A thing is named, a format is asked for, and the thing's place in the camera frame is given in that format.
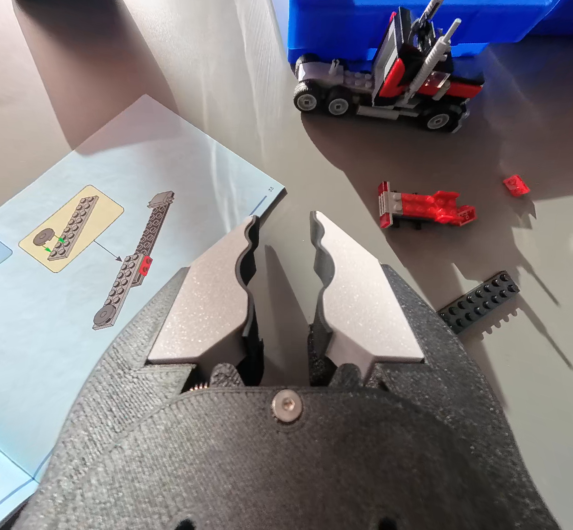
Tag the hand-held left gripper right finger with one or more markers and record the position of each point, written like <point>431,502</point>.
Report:
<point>367,315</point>

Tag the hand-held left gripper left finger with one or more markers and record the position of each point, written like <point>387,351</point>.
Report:
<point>201,315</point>

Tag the long black brick plate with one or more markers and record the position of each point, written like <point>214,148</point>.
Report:
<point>483,297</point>

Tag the small red brick assembly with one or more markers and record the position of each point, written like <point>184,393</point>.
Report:
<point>421,205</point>

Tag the light blue instruction booklet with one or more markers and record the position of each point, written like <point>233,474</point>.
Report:
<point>112,167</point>

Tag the small red brick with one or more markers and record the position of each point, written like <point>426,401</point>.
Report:
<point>517,185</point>

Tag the grey desk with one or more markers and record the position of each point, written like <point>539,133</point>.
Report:
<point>201,46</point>

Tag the red and black toy truck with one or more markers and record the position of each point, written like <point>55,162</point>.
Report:
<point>389,77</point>

